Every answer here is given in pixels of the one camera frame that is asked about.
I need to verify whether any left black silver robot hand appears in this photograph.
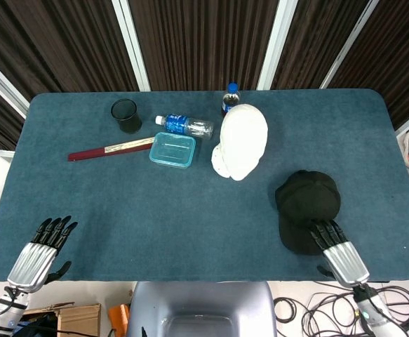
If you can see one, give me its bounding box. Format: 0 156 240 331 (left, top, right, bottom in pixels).
6 215 79 292

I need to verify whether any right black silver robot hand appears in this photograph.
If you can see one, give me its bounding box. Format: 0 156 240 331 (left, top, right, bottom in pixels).
307 218 370 287

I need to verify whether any black cap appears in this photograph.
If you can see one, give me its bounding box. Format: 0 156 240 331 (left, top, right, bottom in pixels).
274 170 342 256

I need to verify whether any brown cardboard box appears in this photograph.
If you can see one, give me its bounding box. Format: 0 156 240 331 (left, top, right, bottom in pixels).
0 303 102 337

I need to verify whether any orange object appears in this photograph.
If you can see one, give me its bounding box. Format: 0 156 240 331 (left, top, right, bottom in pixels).
107 304 131 333

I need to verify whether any dark red folded fan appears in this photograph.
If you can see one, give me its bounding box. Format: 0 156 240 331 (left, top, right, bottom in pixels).
67 136 156 163

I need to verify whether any grey robot torso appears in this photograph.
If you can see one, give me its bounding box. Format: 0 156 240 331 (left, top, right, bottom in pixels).
126 280 279 337

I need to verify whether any white foam mannequin head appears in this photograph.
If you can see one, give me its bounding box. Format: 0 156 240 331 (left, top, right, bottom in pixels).
210 103 269 182

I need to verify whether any blue velvet tablecloth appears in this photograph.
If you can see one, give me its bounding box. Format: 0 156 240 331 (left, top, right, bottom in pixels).
0 88 409 284

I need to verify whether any black mesh pen cup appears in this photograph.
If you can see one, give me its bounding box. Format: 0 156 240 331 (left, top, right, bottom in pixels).
110 98 142 135

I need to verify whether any clear blue-rimmed plastic container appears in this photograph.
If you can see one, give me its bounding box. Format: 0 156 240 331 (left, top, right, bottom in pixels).
149 131 197 169

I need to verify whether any dark cola bottle blue cap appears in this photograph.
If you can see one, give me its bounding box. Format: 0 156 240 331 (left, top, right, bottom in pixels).
220 82 241 117

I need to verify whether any clear blue-label water bottle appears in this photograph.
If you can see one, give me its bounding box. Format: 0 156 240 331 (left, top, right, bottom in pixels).
155 114 215 141

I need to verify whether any black cable bundle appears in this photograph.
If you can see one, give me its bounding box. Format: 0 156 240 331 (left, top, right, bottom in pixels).
274 280 409 337

